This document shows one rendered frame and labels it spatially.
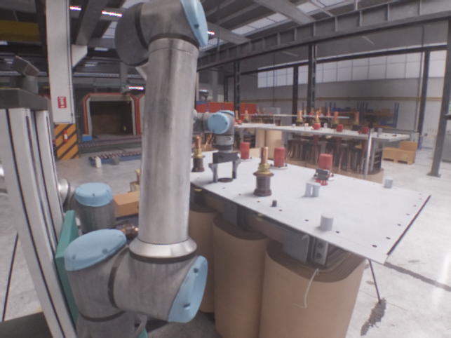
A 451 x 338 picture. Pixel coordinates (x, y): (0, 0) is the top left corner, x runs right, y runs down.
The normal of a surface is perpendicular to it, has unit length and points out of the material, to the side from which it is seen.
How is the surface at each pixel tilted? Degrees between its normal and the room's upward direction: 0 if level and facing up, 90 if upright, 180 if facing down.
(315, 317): 90
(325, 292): 90
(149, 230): 76
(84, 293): 90
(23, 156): 90
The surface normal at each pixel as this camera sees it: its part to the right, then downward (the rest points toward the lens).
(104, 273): -0.15, -0.47
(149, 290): -0.11, -0.04
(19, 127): 0.50, 0.20
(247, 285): -0.17, 0.22
